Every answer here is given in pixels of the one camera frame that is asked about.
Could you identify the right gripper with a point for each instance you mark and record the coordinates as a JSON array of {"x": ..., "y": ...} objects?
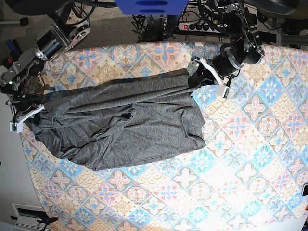
[{"x": 23, "y": 113}]

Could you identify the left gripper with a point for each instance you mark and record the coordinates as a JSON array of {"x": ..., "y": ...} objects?
[{"x": 217, "y": 71}]

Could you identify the grey t-shirt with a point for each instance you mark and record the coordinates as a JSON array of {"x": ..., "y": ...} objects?
[{"x": 121, "y": 123}]

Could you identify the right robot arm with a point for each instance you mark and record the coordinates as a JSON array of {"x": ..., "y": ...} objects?
[{"x": 70, "y": 26}]

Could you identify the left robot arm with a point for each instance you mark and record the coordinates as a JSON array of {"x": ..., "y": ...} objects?
[{"x": 231, "y": 18}]

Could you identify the red black clamp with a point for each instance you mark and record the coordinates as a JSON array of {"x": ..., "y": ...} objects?
[{"x": 8, "y": 62}]

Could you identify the white power strip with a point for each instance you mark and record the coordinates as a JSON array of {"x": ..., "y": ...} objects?
[{"x": 194, "y": 27}]

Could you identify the patterned tablecloth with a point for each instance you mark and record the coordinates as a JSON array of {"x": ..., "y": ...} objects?
[{"x": 249, "y": 177}]

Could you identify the blue black clamp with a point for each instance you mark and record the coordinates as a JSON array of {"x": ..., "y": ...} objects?
[{"x": 34, "y": 224}]

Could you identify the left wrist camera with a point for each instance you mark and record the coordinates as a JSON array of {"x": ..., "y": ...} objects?
[{"x": 224, "y": 92}]

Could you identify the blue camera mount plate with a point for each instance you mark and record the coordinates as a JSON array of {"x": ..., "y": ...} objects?
[{"x": 151, "y": 7}]

